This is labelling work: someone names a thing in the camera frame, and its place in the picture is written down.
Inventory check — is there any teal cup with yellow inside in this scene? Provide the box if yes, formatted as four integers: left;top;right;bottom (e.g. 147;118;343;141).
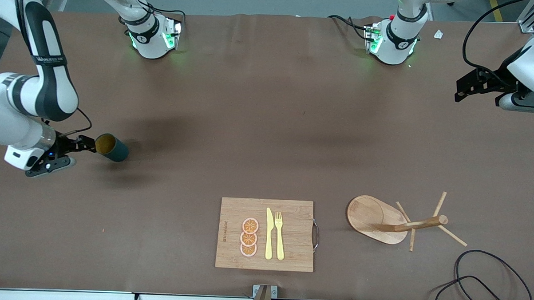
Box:
94;133;130;162

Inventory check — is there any wooden cup rack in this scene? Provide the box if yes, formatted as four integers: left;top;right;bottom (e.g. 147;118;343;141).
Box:
346;188;469;254

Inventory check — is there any orange slice toy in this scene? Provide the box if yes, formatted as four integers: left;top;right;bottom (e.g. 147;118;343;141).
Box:
241;217;260;234

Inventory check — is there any yellow plastic knife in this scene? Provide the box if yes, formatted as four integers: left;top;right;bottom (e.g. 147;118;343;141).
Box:
265;207;275;260

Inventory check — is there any yellow plastic fork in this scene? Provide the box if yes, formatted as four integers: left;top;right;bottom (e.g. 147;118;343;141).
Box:
274;212;287;261

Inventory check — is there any bamboo cutting board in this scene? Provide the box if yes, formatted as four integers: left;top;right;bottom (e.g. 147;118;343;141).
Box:
215;197;321;273

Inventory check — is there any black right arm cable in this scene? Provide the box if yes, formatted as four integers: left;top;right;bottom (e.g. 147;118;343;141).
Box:
8;0;98;139

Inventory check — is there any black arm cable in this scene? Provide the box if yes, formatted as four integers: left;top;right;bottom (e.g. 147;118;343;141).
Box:
461;0;530;83
8;0;98;139

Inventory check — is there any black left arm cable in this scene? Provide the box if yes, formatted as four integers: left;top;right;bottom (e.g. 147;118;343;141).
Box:
461;0;530;83

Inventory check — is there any black base cable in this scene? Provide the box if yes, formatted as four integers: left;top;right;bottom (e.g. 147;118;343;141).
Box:
327;15;371;41
120;0;187;32

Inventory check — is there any black looped cable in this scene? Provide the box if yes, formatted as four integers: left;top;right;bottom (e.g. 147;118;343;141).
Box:
454;249;534;300
428;274;534;300

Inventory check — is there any metal mounting bracket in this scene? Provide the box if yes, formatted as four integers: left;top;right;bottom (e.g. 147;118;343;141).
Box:
249;284;278;300

